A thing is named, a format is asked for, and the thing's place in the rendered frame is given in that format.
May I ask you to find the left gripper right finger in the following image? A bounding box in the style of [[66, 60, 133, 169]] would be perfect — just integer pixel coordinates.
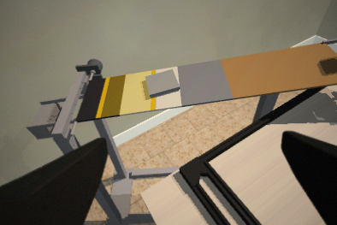
[[281, 131, 337, 225]]

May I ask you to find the grey plate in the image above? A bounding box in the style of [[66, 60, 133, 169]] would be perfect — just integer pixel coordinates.
[[145, 69, 180, 98]]

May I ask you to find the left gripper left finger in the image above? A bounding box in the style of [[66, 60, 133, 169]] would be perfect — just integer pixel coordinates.
[[0, 138, 108, 225]]

